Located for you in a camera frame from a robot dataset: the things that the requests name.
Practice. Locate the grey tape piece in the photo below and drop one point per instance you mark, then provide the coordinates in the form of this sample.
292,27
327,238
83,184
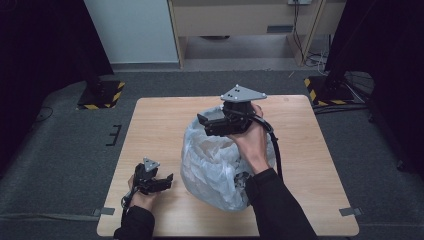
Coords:
105,211
350,211

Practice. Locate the white translucent plastic bag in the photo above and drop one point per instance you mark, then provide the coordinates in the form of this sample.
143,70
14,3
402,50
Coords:
213,166

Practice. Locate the white panel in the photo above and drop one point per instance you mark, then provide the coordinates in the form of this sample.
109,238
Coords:
133,30

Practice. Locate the light wooden desk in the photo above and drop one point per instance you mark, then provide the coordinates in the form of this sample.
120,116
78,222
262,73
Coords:
233,20

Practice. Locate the long grey floor tape strip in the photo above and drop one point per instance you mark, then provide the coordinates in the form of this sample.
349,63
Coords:
46,217

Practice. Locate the black stand base hazard stripes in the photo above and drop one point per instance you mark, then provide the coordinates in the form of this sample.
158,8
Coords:
100,96
328,93

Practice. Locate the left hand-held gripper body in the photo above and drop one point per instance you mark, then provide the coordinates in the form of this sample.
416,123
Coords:
238,116

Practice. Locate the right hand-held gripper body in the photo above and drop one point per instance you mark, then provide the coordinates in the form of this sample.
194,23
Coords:
145,180

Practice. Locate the black curtain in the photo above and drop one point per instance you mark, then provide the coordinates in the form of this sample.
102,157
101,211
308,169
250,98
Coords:
393,66
40,66

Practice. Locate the person's right hand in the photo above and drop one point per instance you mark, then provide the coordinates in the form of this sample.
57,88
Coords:
255,143

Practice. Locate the person's left hand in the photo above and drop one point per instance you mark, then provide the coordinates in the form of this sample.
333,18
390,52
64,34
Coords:
143,201

